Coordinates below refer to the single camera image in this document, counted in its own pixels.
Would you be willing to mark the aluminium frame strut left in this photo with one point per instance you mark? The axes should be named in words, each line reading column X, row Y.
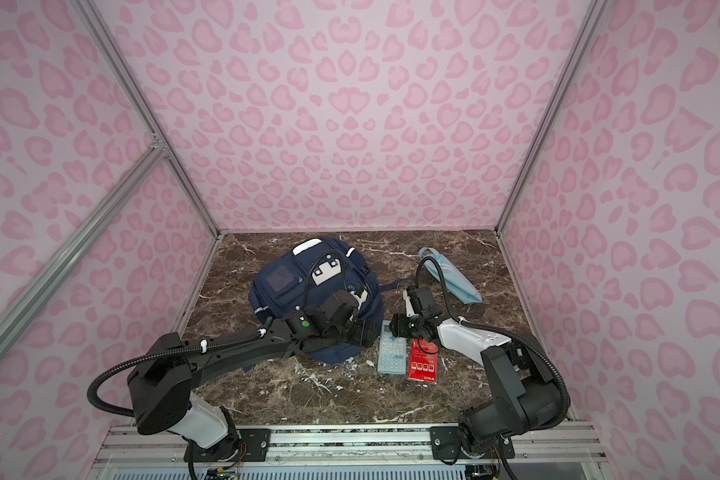
column 16, row 318

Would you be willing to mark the aluminium frame post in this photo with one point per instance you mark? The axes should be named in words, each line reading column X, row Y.
column 596, row 15
column 107, row 46

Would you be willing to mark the aluminium frame post left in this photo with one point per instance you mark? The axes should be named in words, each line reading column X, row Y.
column 107, row 46

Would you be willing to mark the navy blue student backpack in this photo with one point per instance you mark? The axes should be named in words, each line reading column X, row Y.
column 309, row 273

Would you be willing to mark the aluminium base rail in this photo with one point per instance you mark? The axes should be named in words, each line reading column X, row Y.
column 359, row 451

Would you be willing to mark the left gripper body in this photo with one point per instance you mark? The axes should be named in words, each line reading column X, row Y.
column 356, row 332

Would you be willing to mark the red calculator package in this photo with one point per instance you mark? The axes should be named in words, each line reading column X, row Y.
column 423, row 361

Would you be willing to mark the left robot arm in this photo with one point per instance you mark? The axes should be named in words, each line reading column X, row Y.
column 162, row 385

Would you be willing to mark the light blue pencil pouch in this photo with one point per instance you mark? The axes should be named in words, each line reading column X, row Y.
column 456, row 282

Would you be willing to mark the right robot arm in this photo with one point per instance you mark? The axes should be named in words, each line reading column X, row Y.
column 527, row 391

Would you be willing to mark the light blue calculator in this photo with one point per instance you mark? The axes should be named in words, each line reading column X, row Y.
column 392, row 352

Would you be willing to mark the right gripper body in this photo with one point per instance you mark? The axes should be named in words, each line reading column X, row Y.
column 409, row 326

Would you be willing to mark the aluminium frame post right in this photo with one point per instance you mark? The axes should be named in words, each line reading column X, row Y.
column 596, row 15

